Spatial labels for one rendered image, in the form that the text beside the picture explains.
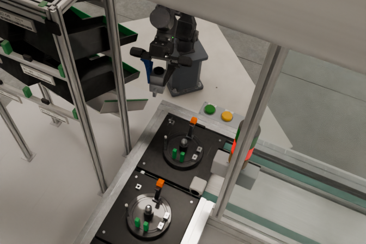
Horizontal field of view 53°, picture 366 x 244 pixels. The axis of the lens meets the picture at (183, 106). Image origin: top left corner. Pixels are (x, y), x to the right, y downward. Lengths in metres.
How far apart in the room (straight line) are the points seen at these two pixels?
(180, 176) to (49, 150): 0.52
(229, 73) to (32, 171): 0.91
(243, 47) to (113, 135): 1.84
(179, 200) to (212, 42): 0.87
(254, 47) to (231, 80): 1.46
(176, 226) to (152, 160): 0.24
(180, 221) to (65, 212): 0.40
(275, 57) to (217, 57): 1.14
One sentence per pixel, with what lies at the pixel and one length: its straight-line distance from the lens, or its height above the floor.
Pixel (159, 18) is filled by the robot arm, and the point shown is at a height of 1.42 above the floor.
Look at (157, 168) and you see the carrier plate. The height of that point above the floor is 0.97.
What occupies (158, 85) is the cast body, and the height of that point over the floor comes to 1.22.
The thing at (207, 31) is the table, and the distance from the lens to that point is 1.85.
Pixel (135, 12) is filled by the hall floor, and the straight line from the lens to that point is 3.31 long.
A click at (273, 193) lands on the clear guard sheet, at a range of 0.96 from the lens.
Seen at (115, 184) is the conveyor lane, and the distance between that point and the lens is 1.24.
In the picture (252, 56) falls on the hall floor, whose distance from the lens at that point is 3.01.
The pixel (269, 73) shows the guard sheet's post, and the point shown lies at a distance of 0.63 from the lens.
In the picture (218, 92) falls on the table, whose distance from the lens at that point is 1.59.
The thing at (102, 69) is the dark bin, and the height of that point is 1.22.
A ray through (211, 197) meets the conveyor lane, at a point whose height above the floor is 0.95.
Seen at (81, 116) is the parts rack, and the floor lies 1.34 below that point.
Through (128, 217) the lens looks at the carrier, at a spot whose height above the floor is 0.99.
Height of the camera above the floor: 2.08
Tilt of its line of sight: 53 degrees down
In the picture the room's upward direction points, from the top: 5 degrees clockwise
